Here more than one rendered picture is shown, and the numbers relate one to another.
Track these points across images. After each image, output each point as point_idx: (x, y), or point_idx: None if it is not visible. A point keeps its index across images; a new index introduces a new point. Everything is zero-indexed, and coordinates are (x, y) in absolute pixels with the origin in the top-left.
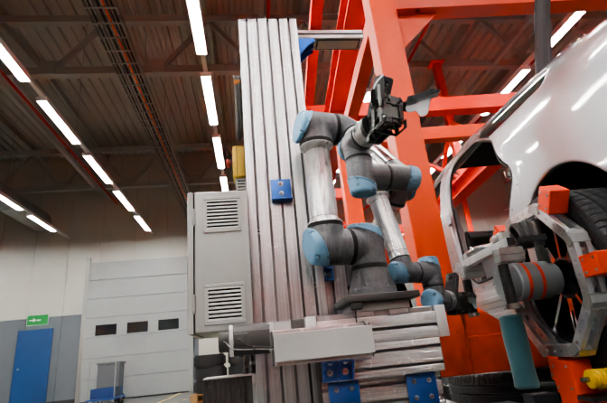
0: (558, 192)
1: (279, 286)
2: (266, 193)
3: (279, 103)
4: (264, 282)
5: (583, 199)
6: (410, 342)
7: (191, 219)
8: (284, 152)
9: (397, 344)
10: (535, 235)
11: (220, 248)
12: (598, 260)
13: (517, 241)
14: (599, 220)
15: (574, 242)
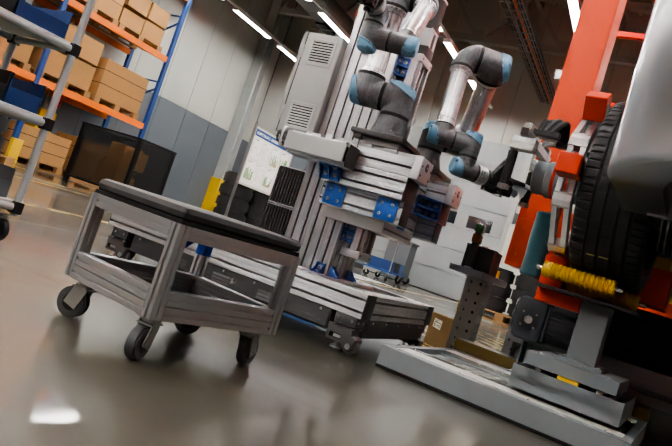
0: (594, 99)
1: (342, 117)
2: None
3: None
4: (334, 111)
5: (618, 111)
6: (386, 173)
7: (300, 51)
8: None
9: (377, 172)
10: (548, 131)
11: (311, 77)
12: (557, 159)
13: None
14: (601, 131)
15: (569, 145)
